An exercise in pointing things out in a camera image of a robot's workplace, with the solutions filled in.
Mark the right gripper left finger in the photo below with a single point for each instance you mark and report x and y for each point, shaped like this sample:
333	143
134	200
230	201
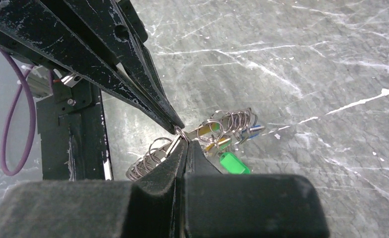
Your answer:
96	208

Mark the blue key tag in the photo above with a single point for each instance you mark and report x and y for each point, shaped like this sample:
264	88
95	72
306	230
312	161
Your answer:
251	132

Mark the green key tag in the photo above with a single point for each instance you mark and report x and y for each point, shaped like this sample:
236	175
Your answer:
232	164

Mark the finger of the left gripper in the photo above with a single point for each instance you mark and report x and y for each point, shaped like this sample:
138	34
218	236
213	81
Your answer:
118	27
49	33

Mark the yellow key tag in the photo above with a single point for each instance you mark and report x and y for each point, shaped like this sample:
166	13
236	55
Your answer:
219	146

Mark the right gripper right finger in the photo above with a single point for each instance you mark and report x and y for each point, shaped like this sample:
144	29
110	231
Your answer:
220	205

